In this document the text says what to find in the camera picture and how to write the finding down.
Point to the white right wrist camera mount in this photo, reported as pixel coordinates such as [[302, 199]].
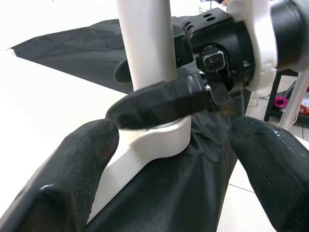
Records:
[[263, 43]]

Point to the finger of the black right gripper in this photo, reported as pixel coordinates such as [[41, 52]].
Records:
[[157, 106], [123, 72]]

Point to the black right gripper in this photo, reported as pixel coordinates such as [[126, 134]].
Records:
[[231, 43]]

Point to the white plastic table leg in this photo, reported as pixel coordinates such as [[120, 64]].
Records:
[[147, 43]]

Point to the black low rack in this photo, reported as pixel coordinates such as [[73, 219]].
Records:
[[272, 96]]

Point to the white plastic table top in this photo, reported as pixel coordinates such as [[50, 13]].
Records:
[[149, 145]]

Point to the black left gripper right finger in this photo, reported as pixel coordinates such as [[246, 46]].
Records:
[[277, 174]]

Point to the pink round object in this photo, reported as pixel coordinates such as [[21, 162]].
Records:
[[280, 102]]

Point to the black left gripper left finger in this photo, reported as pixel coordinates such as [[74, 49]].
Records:
[[62, 181]]

